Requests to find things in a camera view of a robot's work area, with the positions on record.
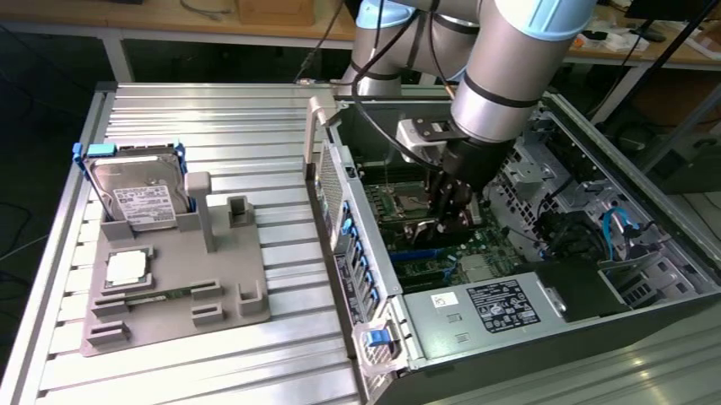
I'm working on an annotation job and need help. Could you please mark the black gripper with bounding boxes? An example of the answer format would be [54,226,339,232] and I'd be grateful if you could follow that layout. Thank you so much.
[425,137,512,236]

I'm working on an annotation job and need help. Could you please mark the blue expansion slot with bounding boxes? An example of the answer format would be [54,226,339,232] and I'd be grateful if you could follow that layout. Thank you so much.
[390,245,444,262]

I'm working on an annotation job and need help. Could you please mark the black expansion slot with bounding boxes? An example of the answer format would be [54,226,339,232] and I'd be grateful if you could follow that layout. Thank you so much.
[397,269,453,289]

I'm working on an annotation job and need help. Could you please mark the metal disk bay cage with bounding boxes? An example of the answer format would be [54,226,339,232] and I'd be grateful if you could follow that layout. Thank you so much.
[489,134,577,213]

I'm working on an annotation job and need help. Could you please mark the CPU socket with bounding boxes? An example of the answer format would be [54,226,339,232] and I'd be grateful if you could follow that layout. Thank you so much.
[388,183,433,215]

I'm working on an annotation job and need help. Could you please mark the green motherboard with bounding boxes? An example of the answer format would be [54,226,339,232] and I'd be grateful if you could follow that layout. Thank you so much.
[360,162,544,295]

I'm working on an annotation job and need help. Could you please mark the black plastic shroud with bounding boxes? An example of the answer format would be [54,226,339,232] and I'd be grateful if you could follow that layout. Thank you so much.
[509,259,633,324]

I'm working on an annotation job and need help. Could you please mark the long wooden desk with clutter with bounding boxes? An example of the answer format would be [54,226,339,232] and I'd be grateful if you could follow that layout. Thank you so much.
[560,0,721,126]

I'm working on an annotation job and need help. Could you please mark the silver power supply unit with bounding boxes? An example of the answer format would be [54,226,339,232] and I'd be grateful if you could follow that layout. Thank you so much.
[402,273,568,360]

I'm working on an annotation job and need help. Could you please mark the black box on floor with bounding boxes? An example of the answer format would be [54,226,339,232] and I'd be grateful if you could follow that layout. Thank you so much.
[647,138,721,196]

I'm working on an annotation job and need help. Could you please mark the black slanted pole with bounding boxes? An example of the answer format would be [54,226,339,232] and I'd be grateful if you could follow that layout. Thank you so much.
[585,10,705,126]

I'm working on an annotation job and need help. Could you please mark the blue case latch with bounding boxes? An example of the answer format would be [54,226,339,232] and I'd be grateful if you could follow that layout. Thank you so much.
[360,328,393,349]

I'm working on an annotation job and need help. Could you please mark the black monitor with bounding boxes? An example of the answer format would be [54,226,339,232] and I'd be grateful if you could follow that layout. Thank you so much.
[624,0,697,42]

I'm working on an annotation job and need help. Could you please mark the cardboard box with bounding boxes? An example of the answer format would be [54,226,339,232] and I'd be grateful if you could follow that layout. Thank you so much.
[235,0,318,27]

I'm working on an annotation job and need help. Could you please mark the black open PC case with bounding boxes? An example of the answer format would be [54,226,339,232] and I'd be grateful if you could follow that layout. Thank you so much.
[303,94,721,405]

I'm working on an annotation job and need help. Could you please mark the hard disk with blue carrier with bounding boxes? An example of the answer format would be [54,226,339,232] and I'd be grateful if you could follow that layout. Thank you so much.
[71,142,191,233]

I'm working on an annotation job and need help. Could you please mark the green RAM stick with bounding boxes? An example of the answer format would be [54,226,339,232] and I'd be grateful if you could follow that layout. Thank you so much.
[125,287,197,303]

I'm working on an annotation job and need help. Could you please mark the grey plastic parts rack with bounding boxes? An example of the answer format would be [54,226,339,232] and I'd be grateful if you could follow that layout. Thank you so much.
[82,170,273,358]

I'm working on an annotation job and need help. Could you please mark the silver CPU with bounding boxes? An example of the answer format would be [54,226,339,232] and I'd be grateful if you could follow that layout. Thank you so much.
[104,251,155,288]

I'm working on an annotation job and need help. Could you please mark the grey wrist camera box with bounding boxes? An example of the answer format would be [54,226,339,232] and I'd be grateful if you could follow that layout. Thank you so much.
[393,118,470,164]

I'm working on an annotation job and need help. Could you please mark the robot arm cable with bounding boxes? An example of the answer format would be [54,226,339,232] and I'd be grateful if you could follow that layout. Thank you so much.
[351,0,452,170]

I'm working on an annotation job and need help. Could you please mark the blue wire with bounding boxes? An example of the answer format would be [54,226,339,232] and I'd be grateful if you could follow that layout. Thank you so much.
[599,206,645,263]

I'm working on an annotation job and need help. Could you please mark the grey aluminium profile post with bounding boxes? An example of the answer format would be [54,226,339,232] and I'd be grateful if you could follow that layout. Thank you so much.
[636,82,721,172]

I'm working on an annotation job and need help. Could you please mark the thin black hanging cable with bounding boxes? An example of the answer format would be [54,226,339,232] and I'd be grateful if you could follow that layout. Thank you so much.
[293,0,343,86]

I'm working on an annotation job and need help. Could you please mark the wooden desk with white frame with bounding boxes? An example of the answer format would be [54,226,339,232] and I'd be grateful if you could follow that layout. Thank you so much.
[0,0,357,82]

